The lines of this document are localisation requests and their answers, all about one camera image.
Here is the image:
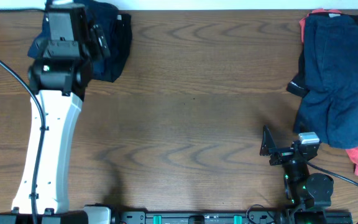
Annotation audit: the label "navy blue shorts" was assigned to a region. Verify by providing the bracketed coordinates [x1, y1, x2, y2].
[27, 1, 132, 86]
[293, 14, 358, 149]

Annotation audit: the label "folded black shorts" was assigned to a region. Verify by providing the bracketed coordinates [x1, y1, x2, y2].
[93, 12, 132, 83]

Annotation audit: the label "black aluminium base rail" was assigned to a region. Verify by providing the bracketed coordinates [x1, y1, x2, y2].
[120, 210, 353, 224]

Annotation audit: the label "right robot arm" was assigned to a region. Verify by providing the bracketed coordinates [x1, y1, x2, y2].
[260, 126, 334, 223]

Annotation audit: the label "black garment with logo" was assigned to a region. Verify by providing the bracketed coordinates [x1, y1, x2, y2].
[286, 14, 358, 175]

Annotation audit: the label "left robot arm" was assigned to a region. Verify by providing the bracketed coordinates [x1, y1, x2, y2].
[0, 2, 116, 223]

